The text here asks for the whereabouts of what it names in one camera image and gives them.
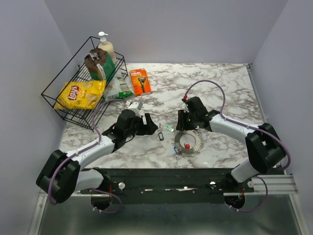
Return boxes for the aluminium frame rail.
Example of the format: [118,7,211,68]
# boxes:
[252,175,298,195]

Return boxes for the black wire rack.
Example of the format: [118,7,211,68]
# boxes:
[41,36,128,132]

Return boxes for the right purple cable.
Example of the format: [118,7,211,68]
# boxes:
[182,80,292,169]

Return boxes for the round metal keyring disc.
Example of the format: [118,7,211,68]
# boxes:
[174,130,202,154]

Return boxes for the orange Gillette razor box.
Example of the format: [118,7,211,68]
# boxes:
[130,69,152,96]

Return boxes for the brown and green bag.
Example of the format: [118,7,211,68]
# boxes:
[84,48,115,81]

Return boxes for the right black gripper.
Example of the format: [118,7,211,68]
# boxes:
[175,109,198,131]

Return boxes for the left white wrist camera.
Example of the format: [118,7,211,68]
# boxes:
[128,100,143,111]

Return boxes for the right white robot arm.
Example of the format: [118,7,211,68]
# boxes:
[176,96,288,192]

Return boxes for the white and green packet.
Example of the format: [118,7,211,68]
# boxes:
[103,72,134,101]

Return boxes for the key with green tag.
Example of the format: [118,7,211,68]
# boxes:
[166,125,174,132]

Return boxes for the yellow Lays chips bag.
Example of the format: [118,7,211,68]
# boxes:
[54,80,106,110]

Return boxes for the key with black tag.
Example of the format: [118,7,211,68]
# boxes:
[158,123,164,141]

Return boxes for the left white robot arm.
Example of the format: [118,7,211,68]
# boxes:
[36,109,158,205]

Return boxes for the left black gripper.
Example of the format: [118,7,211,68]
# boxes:
[125,113,158,138]

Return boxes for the cream pump lotion bottle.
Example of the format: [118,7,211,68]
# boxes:
[98,31,117,64]

